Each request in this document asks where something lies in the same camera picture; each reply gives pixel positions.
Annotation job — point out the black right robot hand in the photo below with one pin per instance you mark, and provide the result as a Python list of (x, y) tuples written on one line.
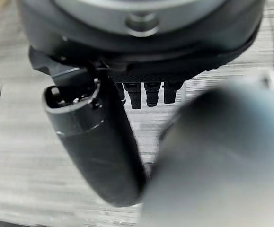
[(99, 146)]

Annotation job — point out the silver robot leg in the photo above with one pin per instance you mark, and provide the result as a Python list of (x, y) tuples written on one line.
[(222, 156)]

